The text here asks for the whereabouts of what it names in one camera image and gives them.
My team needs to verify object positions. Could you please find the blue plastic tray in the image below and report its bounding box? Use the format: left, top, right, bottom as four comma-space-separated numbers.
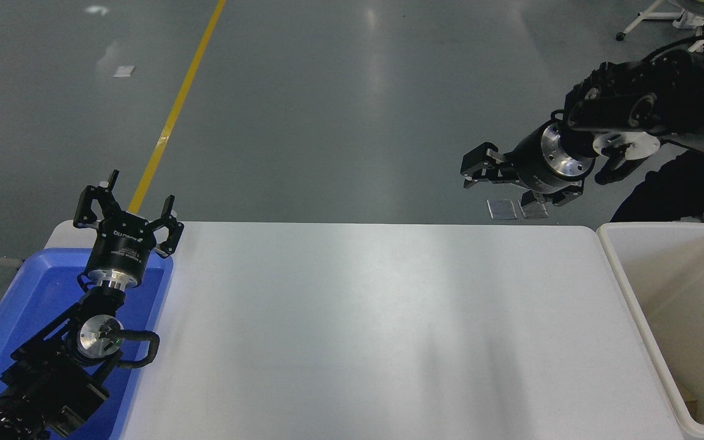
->
0, 247, 174, 440

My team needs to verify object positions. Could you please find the large pale plastic bin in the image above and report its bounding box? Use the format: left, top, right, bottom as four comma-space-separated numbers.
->
596, 221, 704, 439

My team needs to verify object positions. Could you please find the white wheeled chair base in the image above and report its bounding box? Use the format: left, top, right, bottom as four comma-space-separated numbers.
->
616, 0, 704, 53

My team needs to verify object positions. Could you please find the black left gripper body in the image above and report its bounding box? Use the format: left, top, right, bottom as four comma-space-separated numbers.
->
85, 214, 158, 284

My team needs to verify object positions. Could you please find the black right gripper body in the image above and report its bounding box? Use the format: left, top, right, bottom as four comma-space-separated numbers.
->
507, 125, 587, 196

